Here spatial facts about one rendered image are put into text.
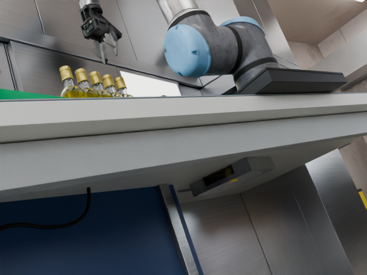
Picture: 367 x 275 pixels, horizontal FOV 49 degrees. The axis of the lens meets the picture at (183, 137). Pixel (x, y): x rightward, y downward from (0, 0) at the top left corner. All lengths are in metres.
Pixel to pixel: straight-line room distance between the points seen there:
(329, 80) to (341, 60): 6.12
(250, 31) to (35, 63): 0.74
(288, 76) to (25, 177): 0.51
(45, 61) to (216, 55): 0.72
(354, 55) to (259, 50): 5.99
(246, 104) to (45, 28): 1.03
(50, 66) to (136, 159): 0.90
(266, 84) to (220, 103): 0.11
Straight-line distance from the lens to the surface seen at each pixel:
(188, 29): 0.90
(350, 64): 6.97
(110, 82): 1.39
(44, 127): 0.53
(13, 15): 1.56
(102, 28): 1.50
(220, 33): 0.94
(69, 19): 1.73
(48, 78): 1.42
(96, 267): 0.90
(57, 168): 0.55
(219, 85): 2.18
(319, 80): 0.89
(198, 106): 0.66
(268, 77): 0.76
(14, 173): 0.53
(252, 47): 0.98
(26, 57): 1.42
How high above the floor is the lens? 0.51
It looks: 16 degrees up
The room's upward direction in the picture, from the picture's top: 20 degrees counter-clockwise
